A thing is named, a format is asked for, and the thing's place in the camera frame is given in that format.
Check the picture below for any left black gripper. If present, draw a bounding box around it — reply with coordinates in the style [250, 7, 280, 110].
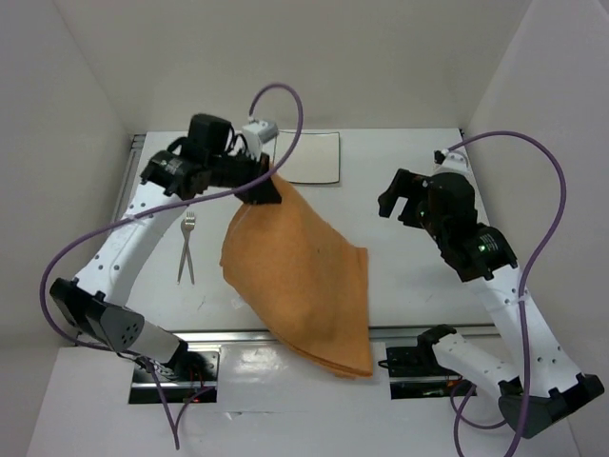
[206, 147, 280, 205]

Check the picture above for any white square plate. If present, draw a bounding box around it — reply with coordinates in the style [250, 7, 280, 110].
[279, 131, 341, 185]

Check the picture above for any orange cloth placemat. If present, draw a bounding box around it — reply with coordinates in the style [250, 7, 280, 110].
[220, 175, 373, 379]

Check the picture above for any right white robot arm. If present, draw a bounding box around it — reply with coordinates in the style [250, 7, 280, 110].
[378, 169, 604, 439]

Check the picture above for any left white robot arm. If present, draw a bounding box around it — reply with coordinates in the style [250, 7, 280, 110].
[49, 114, 282, 380]

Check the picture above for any silver fork left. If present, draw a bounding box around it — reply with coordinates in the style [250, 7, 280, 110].
[176, 211, 196, 286]

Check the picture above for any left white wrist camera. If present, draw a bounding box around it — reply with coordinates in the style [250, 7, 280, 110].
[241, 119, 279, 146]

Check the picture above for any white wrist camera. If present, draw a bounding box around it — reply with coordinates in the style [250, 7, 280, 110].
[241, 119, 279, 146]
[432, 149, 470, 176]

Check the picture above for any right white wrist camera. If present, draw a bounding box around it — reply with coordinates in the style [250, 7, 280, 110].
[432, 149, 470, 176]

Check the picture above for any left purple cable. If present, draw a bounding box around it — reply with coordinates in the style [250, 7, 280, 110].
[41, 84, 305, 450]

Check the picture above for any purple cable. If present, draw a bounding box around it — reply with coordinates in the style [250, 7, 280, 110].
[41, 84, 305, 450]
[446, 130, 568, 457]

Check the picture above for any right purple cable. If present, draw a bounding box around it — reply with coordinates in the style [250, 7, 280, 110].
[446, 130, 568, 457]

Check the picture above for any aluminium rail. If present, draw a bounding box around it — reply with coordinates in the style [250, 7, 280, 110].
[113, 132, 510, 348]

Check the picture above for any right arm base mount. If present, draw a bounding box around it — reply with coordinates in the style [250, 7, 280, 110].
[377, 347, 469, 400]

